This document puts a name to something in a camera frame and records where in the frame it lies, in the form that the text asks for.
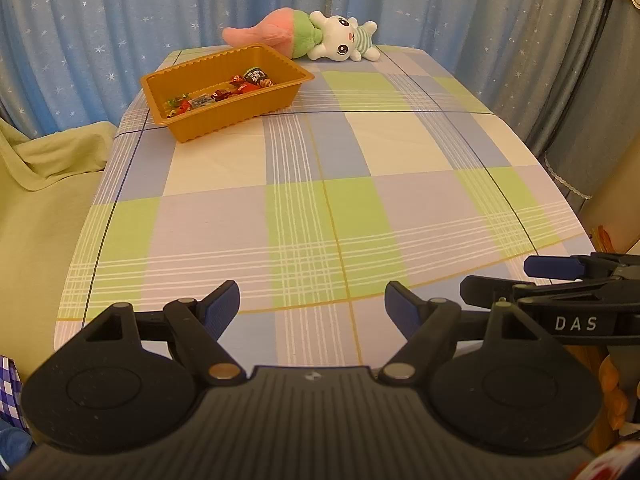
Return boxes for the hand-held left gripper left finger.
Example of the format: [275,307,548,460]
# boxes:
[82,280,248,383]

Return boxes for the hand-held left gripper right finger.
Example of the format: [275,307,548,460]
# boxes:
[378,281,566,383]

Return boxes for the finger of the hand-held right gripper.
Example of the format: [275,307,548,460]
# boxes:
[524,252,640,281]
[459,274,621,311]

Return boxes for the orange plastic tray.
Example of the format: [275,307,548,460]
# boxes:
[140,44,316,144]

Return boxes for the large red snack packet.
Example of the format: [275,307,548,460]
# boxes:
[231,75,261,96]

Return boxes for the person's right hand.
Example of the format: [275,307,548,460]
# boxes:
[597,352,631,431]

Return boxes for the checked pastel tablecloth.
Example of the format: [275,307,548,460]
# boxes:
[52,44,591,366]

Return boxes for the red white patterned cloth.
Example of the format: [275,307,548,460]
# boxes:
[575,440,640,480]

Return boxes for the grey curtain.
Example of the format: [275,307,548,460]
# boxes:
[525,0,640,201]

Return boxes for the light green cloth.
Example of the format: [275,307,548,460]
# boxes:
[0,117,118,401]

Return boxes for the blue checked cloth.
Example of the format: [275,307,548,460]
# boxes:
[0,355,26,431]

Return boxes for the pink green rabbit plush toy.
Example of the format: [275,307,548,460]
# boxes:
[222,7,381,62]

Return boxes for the blue starry curtain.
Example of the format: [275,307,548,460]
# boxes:
[0,0,601,138]

